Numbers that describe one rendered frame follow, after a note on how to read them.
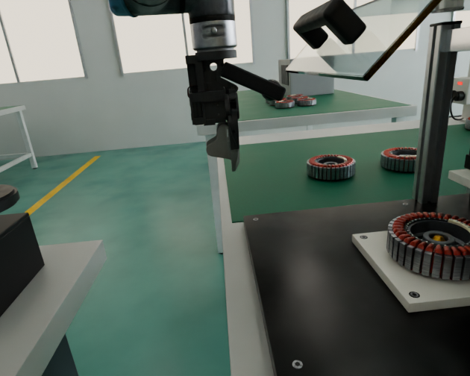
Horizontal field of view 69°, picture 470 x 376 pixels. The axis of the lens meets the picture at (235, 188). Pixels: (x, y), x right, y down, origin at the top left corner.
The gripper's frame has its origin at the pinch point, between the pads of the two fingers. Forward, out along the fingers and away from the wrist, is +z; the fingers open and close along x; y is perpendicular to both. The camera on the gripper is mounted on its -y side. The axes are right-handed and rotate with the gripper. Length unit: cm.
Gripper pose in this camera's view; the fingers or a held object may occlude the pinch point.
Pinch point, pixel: (236, 163)
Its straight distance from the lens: 65.0
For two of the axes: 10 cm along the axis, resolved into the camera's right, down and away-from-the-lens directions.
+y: -9.9, 1.0, -0.4
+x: 0.7, 3.4, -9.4
